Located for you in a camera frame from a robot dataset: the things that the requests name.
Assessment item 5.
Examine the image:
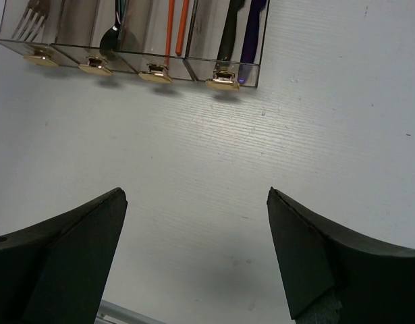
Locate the purple iridescent knife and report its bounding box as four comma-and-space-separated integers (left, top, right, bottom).
240, 0, 267, 63

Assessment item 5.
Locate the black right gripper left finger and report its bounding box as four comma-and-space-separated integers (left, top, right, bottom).
0, 188, 128, 323

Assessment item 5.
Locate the black spoon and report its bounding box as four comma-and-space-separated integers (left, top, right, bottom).
99, 0, 127, 55

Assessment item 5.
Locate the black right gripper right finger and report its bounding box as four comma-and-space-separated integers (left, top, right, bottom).
267, 189, 415, 323

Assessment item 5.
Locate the iridescent rainbow spoon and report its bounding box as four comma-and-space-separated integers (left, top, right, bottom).
115, 0, 127, 30

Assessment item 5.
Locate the black knife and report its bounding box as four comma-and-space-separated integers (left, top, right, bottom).
217, 0, 245, 61

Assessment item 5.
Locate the clear four-compartment utensil organizer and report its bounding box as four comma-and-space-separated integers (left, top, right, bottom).
0, 1, 269, 90

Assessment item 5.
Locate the orange chopstick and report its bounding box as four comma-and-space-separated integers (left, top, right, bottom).
175, 0, 190, 56
164, 0, 175, 68

